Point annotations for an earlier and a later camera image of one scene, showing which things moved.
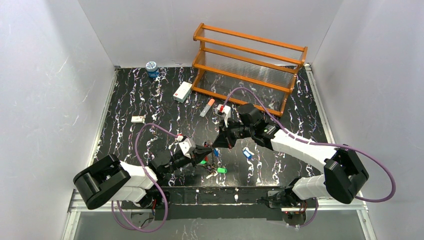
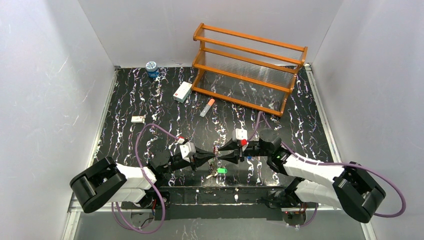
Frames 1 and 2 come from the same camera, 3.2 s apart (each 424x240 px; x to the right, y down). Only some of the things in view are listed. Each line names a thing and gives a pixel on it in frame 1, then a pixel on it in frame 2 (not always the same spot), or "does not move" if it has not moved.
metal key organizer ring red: (207, 144) -> (215, 164)
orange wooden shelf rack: (246, 69) does not move
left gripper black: (195, 153) does not move
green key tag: (221, 170) does not move
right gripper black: (226, 136) -> (238, 153)
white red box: (183, 92) does not move
